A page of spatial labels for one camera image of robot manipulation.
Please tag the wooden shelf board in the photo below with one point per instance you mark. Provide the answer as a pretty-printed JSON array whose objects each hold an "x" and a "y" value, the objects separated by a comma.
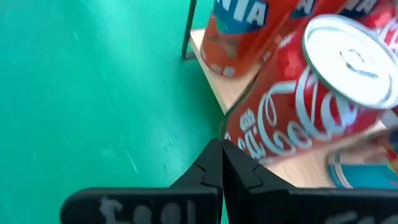
[{"x": 227, "y": 90}]

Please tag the green table mat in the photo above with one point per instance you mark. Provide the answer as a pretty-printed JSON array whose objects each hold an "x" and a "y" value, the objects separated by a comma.
[{"x": 93, "y": 93}]

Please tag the blue silver Red Bull can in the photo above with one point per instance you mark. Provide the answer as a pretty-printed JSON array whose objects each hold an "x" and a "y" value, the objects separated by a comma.
[{"x": 363, "y": 175}]

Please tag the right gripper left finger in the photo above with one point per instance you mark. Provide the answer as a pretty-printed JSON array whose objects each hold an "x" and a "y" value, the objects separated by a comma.
[{"x": 205, "y": 174}]

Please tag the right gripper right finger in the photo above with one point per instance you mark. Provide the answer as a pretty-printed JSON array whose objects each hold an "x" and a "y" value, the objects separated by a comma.
[{"x": 239, "y": 177}]

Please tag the black metal shelf frame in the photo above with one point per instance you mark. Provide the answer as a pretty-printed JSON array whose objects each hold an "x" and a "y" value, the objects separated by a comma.
[{"x": 188, "y": 31}]

